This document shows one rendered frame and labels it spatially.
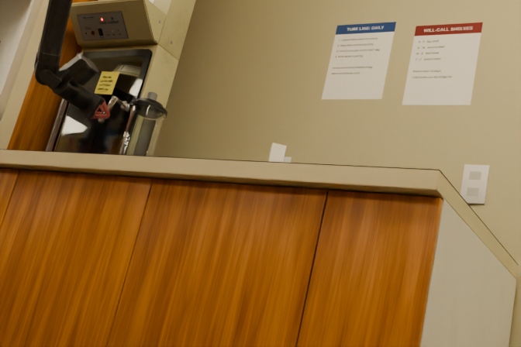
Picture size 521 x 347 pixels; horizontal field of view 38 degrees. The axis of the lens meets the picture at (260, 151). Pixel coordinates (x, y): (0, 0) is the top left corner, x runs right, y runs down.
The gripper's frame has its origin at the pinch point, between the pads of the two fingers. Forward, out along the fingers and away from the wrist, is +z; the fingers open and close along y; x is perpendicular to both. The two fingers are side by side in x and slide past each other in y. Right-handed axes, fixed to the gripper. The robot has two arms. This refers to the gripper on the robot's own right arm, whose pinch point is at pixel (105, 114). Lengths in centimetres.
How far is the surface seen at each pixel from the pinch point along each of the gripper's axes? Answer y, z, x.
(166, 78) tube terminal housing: 0.3, 12.8, -19.6
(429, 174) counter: -109, -25, -23
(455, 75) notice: -65, 47, -67
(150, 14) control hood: 6.0, -2.1, -32.3
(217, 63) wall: 19, 48, -38
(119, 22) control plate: 15.7, -1.7, -25.9
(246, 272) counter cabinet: -85, -22, 11
